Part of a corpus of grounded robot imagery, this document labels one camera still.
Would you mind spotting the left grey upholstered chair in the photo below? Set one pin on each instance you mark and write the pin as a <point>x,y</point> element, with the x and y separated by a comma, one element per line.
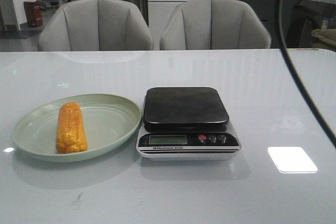
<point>96,25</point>

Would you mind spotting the orange corn cob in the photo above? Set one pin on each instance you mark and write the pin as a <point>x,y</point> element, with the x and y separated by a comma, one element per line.
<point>71,137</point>

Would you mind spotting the pale green round plate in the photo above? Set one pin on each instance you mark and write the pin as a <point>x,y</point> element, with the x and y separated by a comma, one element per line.
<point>108,120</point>

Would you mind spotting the red trash bin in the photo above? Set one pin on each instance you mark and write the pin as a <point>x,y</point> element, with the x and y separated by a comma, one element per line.
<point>33,13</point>

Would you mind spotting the black silver kitchen scale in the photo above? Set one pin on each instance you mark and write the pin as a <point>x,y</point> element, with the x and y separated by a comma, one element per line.
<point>186,124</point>

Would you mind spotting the right grey upholstered chair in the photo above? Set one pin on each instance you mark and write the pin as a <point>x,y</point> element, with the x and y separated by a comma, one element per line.
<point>214,24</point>

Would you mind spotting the black appliance cabinet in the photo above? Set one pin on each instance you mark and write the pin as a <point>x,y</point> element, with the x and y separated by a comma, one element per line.
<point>306,16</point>

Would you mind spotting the grey upholstered chair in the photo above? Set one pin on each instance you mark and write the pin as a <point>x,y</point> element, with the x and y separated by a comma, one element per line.
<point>214,24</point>
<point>96,25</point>

